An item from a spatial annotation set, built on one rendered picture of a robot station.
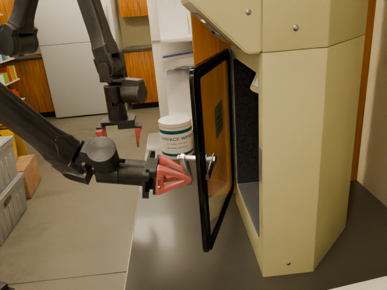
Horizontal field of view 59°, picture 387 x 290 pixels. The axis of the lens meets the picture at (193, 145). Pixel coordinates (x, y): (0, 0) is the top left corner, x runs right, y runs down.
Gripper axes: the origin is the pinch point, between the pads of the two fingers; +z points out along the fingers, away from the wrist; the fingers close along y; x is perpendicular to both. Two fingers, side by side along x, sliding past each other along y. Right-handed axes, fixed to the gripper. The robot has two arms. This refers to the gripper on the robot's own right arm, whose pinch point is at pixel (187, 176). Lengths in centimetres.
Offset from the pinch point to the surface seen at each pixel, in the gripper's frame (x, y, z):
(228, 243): 19.1, 0.7, 11.6
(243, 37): -31.6, -6.0, 7.3
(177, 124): 13, 54, -6
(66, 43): 83, 454, -197
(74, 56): 102, 453, -186
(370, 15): -33, 35, 45
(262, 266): 14.0, -10.9, 17.5
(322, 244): 10.5, -6.4, 30.6
